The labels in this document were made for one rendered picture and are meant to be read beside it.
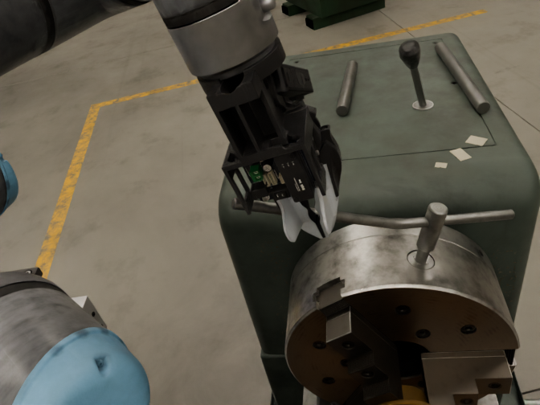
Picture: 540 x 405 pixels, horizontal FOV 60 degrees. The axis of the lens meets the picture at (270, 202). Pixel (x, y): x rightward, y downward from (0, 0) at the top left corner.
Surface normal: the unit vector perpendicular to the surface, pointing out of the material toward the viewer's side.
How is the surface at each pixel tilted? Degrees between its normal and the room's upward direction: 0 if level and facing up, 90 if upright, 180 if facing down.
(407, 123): 0
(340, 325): 32
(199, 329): 0
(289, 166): 90
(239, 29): 84
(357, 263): 15
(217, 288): 0
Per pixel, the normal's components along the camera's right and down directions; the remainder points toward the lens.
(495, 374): -0.22, -0.77
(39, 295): 0.26, -0.95
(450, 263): 0.29, -0.72
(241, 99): -0.10, 0.63
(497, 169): -0.21, -0.47
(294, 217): 0.88, -0.24
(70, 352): 0.11, -0.92
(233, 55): 0.18, 0.54
